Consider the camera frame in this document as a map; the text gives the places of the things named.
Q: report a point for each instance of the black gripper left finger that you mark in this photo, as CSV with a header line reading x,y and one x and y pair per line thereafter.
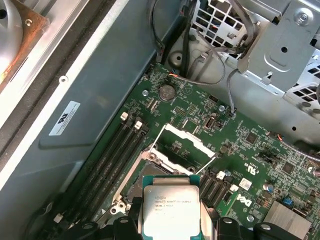
x,y
125,230

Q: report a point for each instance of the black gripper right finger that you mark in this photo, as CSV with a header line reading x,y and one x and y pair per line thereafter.
x,y
227,230

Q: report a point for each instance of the silver-topped CPU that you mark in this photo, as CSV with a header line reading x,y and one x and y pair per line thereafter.
x,y
171,210

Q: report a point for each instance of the metal socket cover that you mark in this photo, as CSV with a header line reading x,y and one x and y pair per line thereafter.
x,y
176,132

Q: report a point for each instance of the black RAM slot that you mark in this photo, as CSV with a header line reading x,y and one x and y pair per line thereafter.
x,y
220,195
100,170
90,170
205,186
123,170
212,191
110,170

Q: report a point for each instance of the CPU socket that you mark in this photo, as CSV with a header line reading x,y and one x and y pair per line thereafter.
x,y
133,185

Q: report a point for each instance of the installed RAM stick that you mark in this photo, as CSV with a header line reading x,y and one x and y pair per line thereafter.
x,y
231,200

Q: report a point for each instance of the white square sticker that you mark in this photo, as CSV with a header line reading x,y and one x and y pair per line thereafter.
x,y
245,184

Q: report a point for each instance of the finned metal chipset heatsink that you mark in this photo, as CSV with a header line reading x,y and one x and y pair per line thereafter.
x,y
287,220

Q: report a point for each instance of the internal USB port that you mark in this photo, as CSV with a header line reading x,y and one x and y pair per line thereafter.
x,y
210,124

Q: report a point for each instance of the silver motherboard screw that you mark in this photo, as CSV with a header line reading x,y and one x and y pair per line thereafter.
x,y
145,93
221,108

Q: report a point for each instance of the black PC case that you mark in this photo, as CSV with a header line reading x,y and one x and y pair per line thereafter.
x,y
250,105

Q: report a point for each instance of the white shroud label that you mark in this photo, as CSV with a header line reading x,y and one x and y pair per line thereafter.
x,y
64,117

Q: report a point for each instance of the green motherboard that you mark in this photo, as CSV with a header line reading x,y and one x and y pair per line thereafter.
x,y
200,100

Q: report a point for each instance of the round coin battery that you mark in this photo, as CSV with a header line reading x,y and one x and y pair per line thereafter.
x,y
166,92

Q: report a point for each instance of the silver metal drive cage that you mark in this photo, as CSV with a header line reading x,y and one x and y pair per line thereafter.
x,y
282,37

